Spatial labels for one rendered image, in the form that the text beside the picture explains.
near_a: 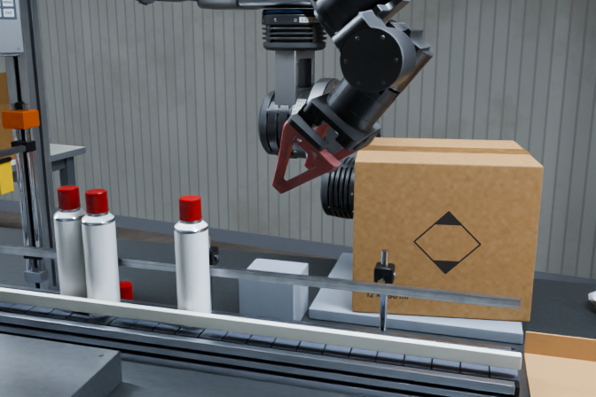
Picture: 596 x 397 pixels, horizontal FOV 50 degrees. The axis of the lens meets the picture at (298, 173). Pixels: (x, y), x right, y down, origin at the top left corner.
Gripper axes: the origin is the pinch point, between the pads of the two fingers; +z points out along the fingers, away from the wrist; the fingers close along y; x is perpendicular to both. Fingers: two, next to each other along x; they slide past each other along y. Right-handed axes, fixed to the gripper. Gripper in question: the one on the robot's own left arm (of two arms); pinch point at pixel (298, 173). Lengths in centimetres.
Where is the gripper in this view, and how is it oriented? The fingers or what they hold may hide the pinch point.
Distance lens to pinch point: 71.5
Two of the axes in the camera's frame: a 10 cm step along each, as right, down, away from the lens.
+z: -5.8, 7.0, 4.1
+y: -3.7, 2.3, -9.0
